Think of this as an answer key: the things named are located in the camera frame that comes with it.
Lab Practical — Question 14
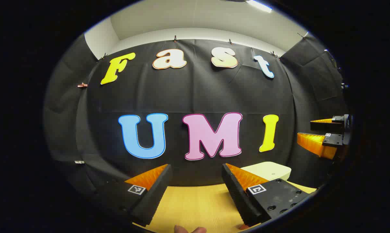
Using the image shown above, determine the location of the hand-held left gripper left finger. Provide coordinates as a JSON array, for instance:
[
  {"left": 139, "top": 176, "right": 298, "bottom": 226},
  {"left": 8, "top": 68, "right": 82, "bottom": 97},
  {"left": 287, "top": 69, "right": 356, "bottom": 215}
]
[{"left": 95, "top": 164, "right": 173, "bottom": 227}]

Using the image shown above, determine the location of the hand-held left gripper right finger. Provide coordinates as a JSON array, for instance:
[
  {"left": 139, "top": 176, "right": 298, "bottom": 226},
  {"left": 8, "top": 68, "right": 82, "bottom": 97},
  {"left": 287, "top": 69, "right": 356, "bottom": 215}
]
[{"left": 221, "top": 163, "right": 310, "bottom": 227}]

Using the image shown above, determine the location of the pale green garbage bin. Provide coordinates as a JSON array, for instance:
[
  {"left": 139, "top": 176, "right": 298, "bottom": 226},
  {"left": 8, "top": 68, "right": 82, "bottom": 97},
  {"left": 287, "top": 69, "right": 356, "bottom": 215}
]
[{"left": 241, "top": 161, "right": 292, "bottom": 182}]

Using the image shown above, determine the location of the ceiling light strip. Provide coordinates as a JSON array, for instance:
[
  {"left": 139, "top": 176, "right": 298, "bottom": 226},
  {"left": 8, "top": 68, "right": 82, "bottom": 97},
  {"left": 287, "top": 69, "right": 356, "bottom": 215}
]
[{"left": 245, "top": 0, "right": 273, "bottom": 13}]

